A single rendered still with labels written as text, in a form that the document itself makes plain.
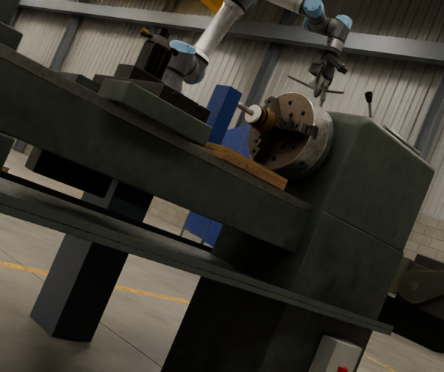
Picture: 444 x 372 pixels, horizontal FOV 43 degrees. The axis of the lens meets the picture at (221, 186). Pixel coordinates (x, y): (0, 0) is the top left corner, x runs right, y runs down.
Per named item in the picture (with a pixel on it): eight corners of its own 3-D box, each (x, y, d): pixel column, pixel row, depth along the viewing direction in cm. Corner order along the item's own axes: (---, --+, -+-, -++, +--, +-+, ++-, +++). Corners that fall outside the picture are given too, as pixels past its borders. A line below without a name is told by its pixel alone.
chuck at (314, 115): (250, 164, 226) (286, 95, 225) (303, 189, 202) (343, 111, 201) (235, 156, 220) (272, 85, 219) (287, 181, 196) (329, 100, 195)
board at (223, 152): (219, 170, 218) (223, 160, 218) (284, 190, 190) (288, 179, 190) (161, 140, 198) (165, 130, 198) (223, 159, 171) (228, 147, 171)
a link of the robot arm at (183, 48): (155, 61, 237) (168, 32, 238) (167, 73, 250) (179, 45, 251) (179, 69, 233) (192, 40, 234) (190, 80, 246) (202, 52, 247)
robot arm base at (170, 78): (140, 81, 240) (149, 60, 241) (165, 96, 251) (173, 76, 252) (161, 85, 230) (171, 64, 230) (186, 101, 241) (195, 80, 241)
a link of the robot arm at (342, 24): (335, 19, 242) (354, 24, 239) (326, 42, 241) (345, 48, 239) (334, 11, 235) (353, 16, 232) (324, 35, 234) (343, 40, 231)
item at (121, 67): (162, 105, 189) (168, 91, 190) (178, 108, 182) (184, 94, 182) (112, 77, 176) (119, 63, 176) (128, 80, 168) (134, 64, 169)
